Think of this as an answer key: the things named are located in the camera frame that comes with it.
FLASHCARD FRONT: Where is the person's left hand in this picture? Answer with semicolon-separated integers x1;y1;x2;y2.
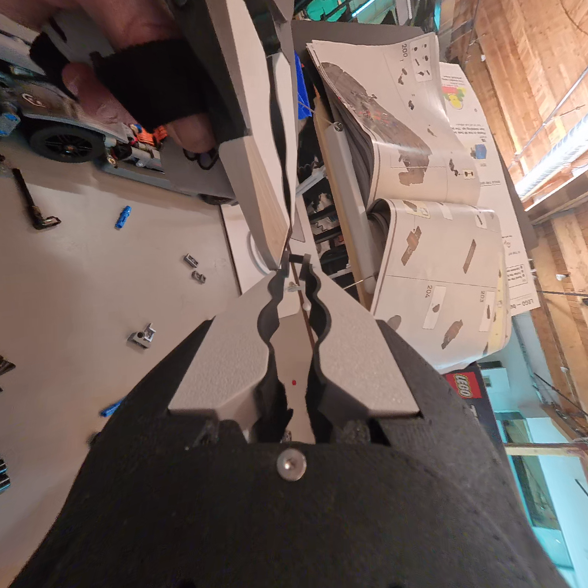
0;0;217;153

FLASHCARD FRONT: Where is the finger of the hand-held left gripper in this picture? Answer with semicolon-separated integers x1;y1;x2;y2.
266;53;299;227
208;0;293;269

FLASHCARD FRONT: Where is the lego set box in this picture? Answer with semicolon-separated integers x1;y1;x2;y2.
443;363;511;460

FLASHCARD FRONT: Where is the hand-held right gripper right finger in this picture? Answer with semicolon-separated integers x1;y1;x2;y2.
300;264;422;444

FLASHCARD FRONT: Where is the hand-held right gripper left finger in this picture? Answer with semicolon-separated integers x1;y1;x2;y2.
168;270;294;444

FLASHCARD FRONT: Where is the lego instruction book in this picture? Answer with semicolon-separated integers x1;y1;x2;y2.
307;34;513;374

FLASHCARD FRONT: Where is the blue storage bin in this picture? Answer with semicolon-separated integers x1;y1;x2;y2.
294;51;309;121

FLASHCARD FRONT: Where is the grey lego sports car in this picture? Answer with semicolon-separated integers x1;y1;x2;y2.
0;25;237;206

